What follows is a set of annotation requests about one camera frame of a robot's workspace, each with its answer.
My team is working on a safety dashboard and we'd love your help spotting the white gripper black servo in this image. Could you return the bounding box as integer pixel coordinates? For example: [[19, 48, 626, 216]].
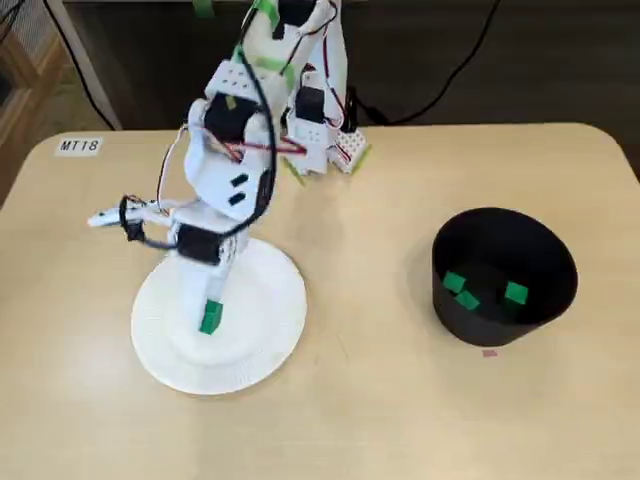
[[169, 198, 250, 303]]

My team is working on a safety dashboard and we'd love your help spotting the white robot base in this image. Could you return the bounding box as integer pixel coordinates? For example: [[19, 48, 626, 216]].
[[282, 69, 374, 176]]

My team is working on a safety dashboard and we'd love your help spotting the white paper plate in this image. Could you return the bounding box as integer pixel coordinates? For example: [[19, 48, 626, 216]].
[[130, 237, 308, 397]]

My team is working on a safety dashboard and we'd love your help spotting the black pot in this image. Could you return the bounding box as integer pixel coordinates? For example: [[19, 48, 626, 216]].
[[430, 207, 580, 349]]

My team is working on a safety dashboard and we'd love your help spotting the green tape strip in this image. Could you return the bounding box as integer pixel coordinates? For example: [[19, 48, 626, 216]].
[[349, 144, 375, 176], [282, 154, 306, 187]]

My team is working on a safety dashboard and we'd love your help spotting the white MT18 label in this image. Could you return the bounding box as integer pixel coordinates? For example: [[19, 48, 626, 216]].
[[53, 137, 104, 157]]

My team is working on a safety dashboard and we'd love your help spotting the black plug connector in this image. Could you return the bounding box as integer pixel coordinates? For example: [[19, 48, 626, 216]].
[[344, 87, 361, 132]]

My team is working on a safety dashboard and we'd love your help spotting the pale green tape band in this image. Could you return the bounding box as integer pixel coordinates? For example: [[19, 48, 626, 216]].
[[249, 55, 297, 76]]

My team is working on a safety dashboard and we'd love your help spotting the wooden shelf unit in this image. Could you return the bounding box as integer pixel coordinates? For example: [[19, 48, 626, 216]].
[[0, 0, 69, 206]]

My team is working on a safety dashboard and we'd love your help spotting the black camera cable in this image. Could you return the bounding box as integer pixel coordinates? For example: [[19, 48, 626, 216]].
[[118, 29, 277, 251]]

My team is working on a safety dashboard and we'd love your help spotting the red servo wire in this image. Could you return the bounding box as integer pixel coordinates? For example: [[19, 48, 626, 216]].
[[319, 27, 347, 132], [158, 127, 310, 211]]

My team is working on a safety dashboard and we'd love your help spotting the black power cable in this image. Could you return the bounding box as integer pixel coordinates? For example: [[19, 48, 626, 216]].
[[357, 0, 502, 126]]

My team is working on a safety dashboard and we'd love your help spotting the white furniture post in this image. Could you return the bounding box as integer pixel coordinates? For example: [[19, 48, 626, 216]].
[[48, 0, 123, 132]]

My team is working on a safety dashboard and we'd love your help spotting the thin black cable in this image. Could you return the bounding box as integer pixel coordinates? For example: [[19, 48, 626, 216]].
[[42, 0, 117, 129]]

